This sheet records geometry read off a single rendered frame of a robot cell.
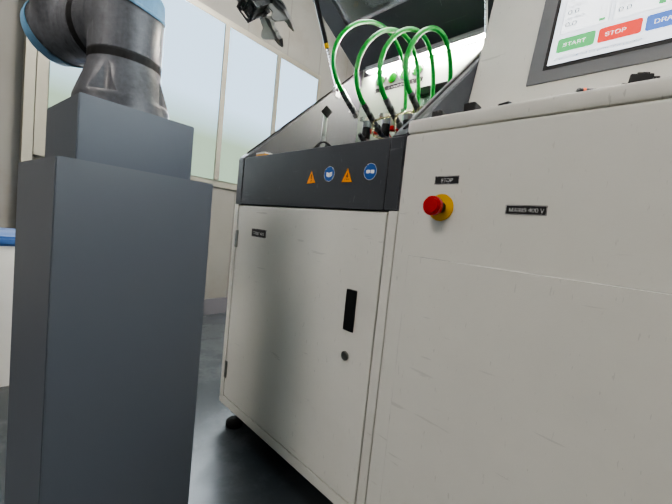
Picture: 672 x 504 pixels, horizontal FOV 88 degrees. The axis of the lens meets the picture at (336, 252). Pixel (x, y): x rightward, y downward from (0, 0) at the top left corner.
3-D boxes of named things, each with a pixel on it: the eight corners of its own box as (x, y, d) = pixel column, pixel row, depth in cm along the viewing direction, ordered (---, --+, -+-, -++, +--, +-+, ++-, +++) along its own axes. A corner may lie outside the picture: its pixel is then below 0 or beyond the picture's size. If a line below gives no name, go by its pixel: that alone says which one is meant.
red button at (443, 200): (416, 218, 66) (419, 190, 66) (427, 220, 69) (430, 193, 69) (441, 219, 63) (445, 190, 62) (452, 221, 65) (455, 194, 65)
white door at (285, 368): (221, 394, 126) (236, 205, 122) (226, 393, 128) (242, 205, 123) (352, 509, 80) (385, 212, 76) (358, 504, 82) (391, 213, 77)
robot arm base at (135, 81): (87, 96, 53) (90, 28, 52) (58, 109, 62) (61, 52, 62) (183, 125, 65) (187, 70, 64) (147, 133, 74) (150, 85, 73)
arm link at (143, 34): (119, 41, 55) (124, -49, 54) (61, 47, 60) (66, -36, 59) (177, 75, 66) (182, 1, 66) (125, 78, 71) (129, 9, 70)
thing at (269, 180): (240, 204, 121) (244, 157, 120) (251, 205, 124) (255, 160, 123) (382, 210, 77) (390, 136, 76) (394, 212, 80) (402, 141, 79)
